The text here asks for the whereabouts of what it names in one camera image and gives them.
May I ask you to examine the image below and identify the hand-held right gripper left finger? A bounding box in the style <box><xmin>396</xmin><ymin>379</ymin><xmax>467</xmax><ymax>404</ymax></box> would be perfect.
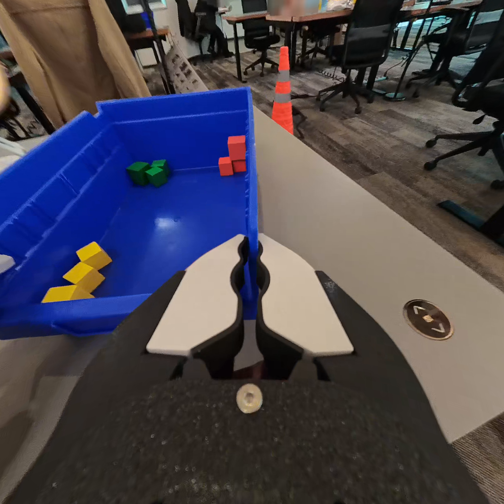
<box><xmin>146</xmin><ymin>234</ymin><xmax>249</xmax><ymax>357</ymax></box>

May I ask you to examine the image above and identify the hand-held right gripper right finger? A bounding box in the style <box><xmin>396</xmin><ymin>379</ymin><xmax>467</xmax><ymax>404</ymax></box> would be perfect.
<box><xmin>256</xmin><ymin>234</ymin><xmax>354</xmax><ymax>361</ymax></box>

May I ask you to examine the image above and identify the blue plastic bin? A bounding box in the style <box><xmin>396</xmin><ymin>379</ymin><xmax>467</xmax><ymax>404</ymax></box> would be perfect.
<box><xmin>0</xmin><ymin>87</ymin><xmax>260</xmax><ymax>340</ymax></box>

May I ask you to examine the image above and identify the round desk control panel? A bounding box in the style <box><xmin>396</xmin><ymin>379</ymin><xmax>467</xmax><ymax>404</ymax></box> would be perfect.
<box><xmin>403</xmin><ymin>299</ymin><xmax>454</xmax><ymax>340</ymax></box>

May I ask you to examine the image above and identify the black desk foot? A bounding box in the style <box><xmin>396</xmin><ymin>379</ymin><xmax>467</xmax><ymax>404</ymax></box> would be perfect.
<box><xmin>437</xmin><ymin>199</ymin><xmax>504</xmax><ymax>241</ymax></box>

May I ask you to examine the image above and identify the orange traffic cone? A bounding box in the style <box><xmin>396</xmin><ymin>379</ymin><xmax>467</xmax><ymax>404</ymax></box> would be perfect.
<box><xmin>272</xmin><ymin>46</ymin><xmax>295</xmax><ymax>135</ymax></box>

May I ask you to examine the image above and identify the newspaper sheet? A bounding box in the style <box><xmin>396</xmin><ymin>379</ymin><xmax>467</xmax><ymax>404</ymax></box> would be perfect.
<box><xmin>165</xmin><ymin>39</ymin><xmax>209</xmax><ymax>95</ymax></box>

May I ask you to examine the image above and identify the small wooden side table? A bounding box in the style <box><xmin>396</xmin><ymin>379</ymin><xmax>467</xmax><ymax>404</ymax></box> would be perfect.
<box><xmin>124</xmin><ymin>28</ymin><xmax>174</xmax><ymax>95</ymax></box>

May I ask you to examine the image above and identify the black office chair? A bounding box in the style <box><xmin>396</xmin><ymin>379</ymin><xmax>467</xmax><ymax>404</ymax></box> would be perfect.
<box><xmin>423</xmin><ymin>24</ymin><xmax>504</xmax><ymax>190</ymax></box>
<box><xmin>175</xmin><ymin>0</ymin><xmax>234</xmax><ymax>64</ymax></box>
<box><xmin>317</xmin><ymin>0</ymin><xmax>406</xmax><ymax>115</ymax></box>
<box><xmin>242</xmin><ymin>0</ymin><xmax>281</xmax><ymax>77</ymax></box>
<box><xmin>406</xmin><ymin>6</ymin><xmax>487</xmax><ymax>99</ymax></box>

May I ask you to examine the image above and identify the wooden top office table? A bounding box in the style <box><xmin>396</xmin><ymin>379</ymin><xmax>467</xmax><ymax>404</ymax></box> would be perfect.
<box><xmin>222</xmin><ymin>0</ymin><xmax>484</xmax><ymax>83</ymax></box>

